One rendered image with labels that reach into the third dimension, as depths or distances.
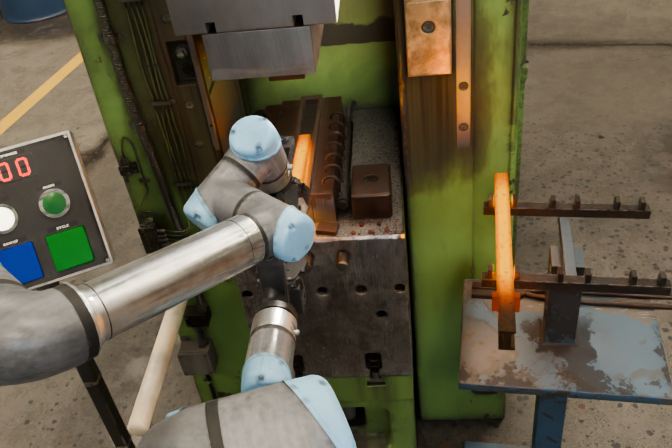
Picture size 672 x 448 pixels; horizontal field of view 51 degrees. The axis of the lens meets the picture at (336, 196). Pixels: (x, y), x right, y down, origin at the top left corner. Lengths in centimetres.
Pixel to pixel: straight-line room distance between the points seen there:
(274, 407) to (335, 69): 123
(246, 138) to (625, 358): 87
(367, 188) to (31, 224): 68
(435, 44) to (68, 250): 83
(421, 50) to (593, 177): 191
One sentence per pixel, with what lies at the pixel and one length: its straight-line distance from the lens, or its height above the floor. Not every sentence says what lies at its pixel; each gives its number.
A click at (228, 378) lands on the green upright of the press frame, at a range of 218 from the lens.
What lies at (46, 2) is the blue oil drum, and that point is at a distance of 593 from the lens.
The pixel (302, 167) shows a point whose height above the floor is 101.
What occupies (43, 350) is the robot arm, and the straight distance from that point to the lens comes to 85.
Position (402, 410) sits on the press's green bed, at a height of 32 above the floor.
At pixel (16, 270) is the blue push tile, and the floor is 100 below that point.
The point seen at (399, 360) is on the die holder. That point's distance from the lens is 176.
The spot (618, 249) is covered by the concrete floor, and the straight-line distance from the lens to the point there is 290.
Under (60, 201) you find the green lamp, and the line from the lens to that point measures 150.
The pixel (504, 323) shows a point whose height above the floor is 100.
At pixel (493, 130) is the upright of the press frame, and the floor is 103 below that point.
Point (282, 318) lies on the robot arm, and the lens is 117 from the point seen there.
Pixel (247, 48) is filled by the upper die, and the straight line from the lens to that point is 134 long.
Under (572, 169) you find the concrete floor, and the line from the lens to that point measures 330.
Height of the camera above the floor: 186
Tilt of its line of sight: 36 degrees down
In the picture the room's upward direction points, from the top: 8 degrees counter-clockwise
